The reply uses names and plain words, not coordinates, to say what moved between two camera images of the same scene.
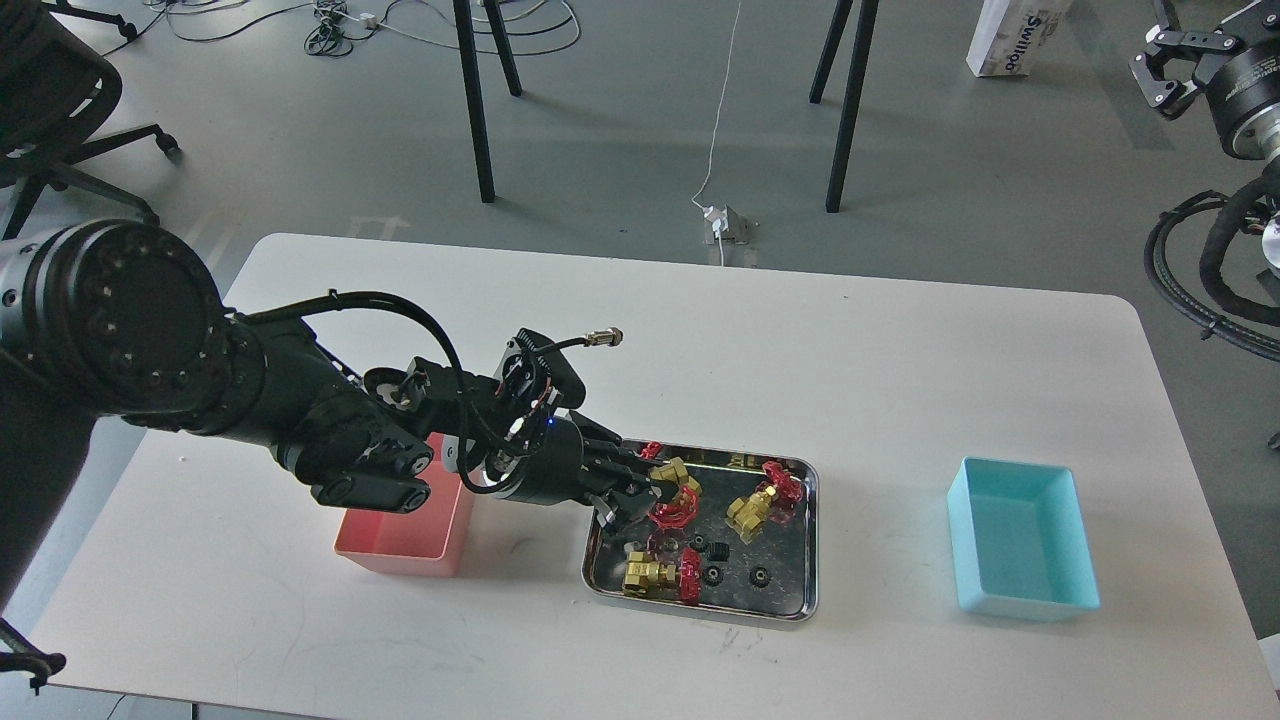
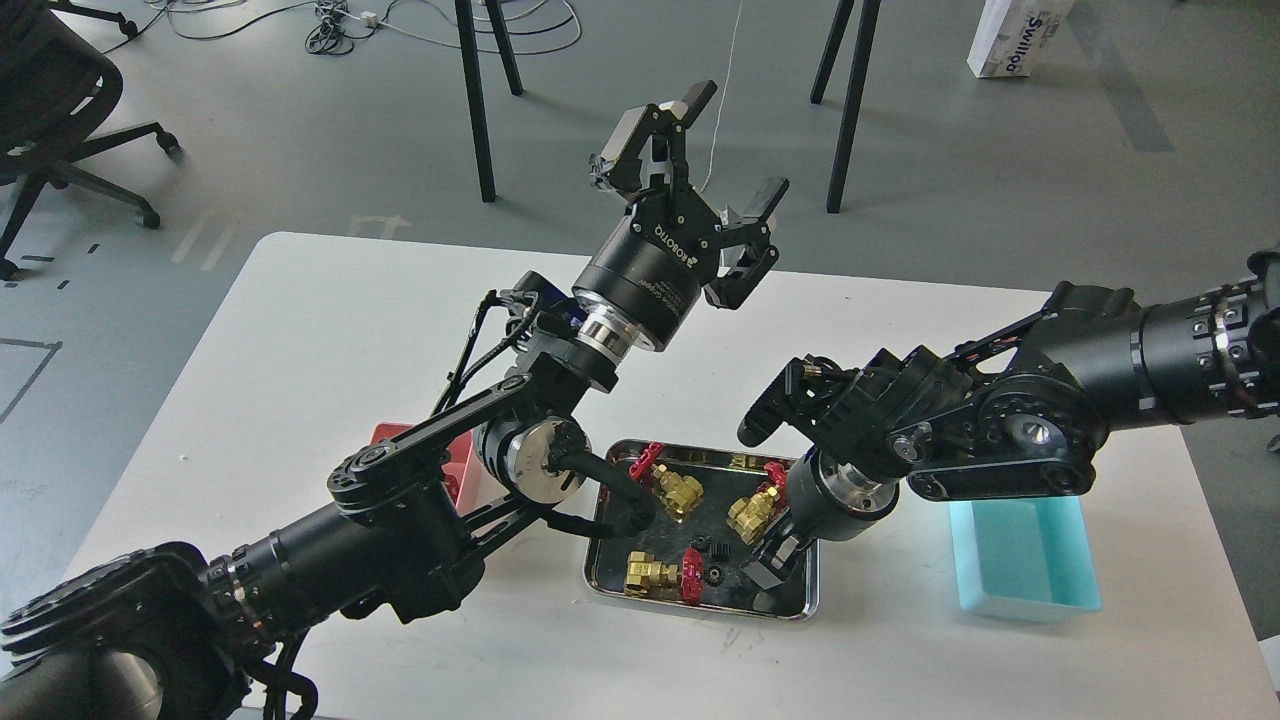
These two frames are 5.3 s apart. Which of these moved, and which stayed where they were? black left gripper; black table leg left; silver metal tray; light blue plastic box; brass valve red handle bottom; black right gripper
Moved: black left gripper; black right gripper
Stayed: light blue plastic box; brass valve red handle bottom; black table leg left; silver metal tray
